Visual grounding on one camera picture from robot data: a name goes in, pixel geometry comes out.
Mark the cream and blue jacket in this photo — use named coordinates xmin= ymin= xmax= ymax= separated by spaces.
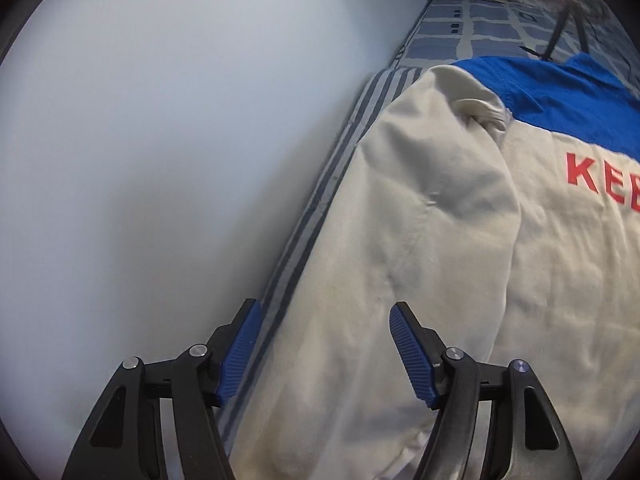
xmin=231 ymin=54 xmax=639 ymax=479

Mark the blue striped quilt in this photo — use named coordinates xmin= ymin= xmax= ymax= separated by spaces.
xmin=218 ymin=67 xmax=423 ymax=451

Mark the blue checkered bed sheet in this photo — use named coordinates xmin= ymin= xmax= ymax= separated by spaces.
xmin=392 ymin=0 xmax=639 ymax=92

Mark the black light tripod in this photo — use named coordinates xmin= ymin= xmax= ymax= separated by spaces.
xmin=521 ymin=0 xmax=590 ymax=62

